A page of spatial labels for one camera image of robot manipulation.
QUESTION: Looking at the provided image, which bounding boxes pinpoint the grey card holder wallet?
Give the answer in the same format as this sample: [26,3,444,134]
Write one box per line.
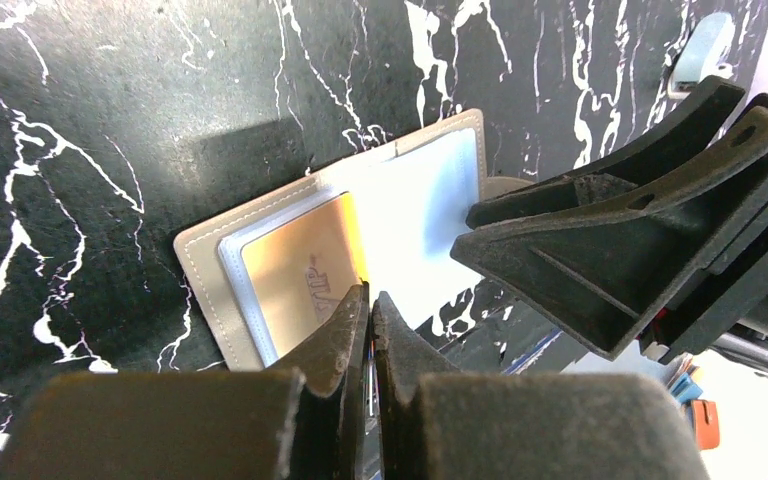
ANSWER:
[174,108,524,371]

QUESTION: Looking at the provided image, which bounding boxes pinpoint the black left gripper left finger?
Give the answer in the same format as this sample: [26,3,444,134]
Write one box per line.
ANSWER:
[0,283,370,479]

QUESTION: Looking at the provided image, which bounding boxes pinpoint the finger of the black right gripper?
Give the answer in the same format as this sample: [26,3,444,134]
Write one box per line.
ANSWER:
[466,76,746,229]

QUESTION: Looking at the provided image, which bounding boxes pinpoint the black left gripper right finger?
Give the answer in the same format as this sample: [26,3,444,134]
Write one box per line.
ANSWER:
[371,294,708,479]

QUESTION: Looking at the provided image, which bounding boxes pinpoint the gold VIP card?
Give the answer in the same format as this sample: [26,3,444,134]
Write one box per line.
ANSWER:
[233,192,368,366]

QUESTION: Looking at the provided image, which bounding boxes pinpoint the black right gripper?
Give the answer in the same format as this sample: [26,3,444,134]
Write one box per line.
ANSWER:
[451,105,768,364]

